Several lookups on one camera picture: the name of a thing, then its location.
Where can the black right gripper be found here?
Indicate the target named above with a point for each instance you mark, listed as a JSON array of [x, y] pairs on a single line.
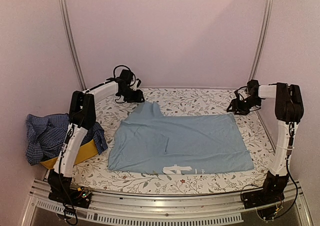
[[235, 103]]

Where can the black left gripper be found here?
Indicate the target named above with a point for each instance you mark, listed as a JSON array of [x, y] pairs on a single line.
[[138, 98]]

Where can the light blue t-shirt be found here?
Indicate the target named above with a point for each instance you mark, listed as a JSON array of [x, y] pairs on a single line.
[[149, 142]]

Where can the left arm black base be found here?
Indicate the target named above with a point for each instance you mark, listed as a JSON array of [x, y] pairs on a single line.
[[80, 197]]

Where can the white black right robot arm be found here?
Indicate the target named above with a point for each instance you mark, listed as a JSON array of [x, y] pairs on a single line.
[[289, 110]]

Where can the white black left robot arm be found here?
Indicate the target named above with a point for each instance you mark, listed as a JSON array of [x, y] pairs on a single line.
[[82, 117]]

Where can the yellow laundry basket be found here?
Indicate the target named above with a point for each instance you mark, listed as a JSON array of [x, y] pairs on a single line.
[[85, 152]]

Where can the floral patterned table cloth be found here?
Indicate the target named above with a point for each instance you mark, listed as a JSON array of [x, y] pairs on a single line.
[[94, 172]]

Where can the blue checkered shirt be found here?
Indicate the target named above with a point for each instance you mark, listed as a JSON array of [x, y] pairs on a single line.
[[45, 136]]

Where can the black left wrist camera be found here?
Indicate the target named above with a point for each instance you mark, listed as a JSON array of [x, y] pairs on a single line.
[[127, 76]]

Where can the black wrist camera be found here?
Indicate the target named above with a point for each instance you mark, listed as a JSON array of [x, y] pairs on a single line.
[[253, 87], [127, 76]]

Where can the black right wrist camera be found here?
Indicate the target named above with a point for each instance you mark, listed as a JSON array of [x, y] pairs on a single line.
[[253, 87]]

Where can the right aluminium frame post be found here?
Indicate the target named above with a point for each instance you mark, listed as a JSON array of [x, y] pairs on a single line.
[[267, 9]]

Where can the aluminium frame post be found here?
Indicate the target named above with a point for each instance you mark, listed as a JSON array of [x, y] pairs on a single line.
[[71, 43], [267, 9]]

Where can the left aluminium frame post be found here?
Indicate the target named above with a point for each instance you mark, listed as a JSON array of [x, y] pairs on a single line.
[[71, 43]]

